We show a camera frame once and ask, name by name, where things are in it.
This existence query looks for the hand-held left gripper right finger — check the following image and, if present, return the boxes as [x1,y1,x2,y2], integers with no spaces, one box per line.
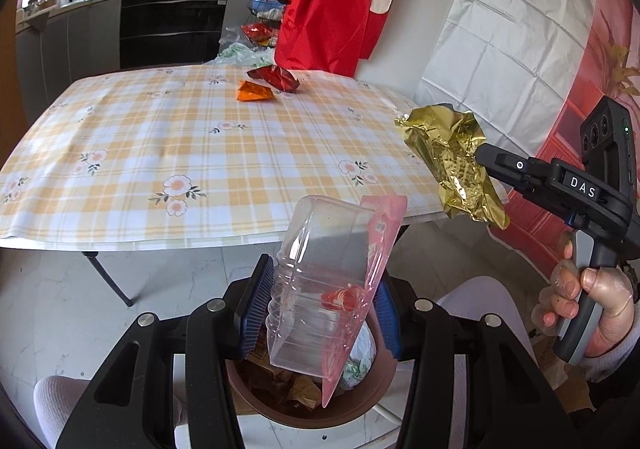
[372,276,583,449]

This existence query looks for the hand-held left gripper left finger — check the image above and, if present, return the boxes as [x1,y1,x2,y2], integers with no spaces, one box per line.
[55,253,276,449]

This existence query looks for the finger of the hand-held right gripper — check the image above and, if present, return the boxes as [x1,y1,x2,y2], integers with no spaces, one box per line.
[474,141,551,202]

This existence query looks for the white green plastic bag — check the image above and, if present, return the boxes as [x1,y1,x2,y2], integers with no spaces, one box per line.
[215,43,275,70]
[340,326,377,392]

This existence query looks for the gold foil wrapper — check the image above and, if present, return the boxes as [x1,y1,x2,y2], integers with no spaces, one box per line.
[394,103,512,231]

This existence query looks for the brown plastic waste bin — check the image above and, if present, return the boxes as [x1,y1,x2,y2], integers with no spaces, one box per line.
[224,309,401,430]

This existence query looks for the clear plastic container pink label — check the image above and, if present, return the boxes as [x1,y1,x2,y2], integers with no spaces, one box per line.
[267,195,408,409]

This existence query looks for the yellow brown snack packet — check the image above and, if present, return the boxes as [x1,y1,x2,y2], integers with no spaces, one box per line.
[240,344,326,412]

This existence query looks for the person's right forearm white sleeve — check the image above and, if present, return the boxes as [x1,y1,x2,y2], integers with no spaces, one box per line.
[582,324,640,410]

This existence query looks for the person's right hand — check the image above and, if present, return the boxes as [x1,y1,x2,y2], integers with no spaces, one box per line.
[530,234,638,360]

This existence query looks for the person's right leg white pants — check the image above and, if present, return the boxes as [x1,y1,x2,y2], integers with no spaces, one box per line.
[435,276,543,380]

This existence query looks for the person's leg white pants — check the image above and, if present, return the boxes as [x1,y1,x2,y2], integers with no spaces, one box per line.
[32,374,188,449]
[435,276,543,380]

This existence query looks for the black legged folding table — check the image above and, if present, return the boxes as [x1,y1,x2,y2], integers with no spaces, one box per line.
[80,224,411,307]

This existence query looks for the yellow checked floral tablecloth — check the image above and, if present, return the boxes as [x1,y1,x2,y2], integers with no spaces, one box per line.
[0,64,508,252]

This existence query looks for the brown cardboard sheet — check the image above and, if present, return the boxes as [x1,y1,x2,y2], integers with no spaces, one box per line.
[530,334,596,415]

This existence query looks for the orange snack wrapper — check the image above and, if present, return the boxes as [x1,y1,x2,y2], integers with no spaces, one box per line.
[236,80,277,103]

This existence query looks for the person's left leg white pants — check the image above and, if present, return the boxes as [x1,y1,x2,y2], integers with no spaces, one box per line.
[32,374,188,449]

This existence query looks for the red snack wrapper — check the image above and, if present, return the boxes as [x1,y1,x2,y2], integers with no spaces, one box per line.
[246,65,302,94]

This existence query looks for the red hanging apron white patch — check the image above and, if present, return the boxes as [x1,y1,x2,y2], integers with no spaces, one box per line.
[275,0,408,78]

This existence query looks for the translucent plastic bag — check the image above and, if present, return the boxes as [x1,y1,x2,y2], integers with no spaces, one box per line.
[218,25,246,54]

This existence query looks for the black built-in oven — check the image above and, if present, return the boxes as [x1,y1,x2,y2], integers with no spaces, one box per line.
[120,0,231,70]

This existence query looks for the grey kitchen counter cabinets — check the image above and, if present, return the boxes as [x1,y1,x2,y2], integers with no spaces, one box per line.
[15,0,123,94]

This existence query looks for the red printed wall poster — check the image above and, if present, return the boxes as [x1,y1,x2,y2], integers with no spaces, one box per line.
[492,0,640,280]

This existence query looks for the white creased wall sheet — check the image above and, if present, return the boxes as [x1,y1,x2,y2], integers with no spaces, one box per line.
[415,0,608,154]

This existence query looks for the wire rack with snacks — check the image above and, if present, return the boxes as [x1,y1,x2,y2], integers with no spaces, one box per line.
[240,0,286,50]

